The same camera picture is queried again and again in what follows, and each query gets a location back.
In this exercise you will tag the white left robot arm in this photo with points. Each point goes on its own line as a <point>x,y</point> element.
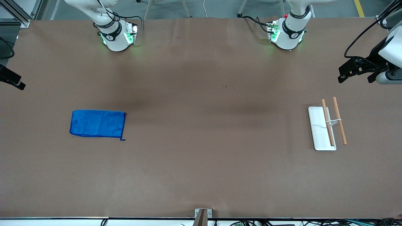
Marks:
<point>290,31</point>

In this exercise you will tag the wooden rack rod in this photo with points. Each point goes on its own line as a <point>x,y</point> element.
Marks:
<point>328,122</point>
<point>342,131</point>

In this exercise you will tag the white left base connector box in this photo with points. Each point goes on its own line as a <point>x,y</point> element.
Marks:
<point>273,31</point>

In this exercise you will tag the white right base connector box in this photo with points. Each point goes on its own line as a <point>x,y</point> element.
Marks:
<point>132,33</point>

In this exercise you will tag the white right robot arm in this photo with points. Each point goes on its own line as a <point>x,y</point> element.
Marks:
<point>114,34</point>

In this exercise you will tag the blue towel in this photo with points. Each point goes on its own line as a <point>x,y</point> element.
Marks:
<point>97,123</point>

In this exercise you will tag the brown paper table cover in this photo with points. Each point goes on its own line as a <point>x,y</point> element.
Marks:
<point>201,157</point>

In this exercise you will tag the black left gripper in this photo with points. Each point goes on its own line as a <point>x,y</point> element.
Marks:
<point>372,62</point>

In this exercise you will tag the white stand leg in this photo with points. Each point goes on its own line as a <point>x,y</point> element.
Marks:
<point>186,8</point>
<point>148,8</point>
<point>242,8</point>

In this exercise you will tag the white base connector box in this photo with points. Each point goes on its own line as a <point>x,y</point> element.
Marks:
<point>132,33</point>
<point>273,31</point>

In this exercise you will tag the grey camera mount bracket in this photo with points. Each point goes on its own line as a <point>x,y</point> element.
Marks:
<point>201,218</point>

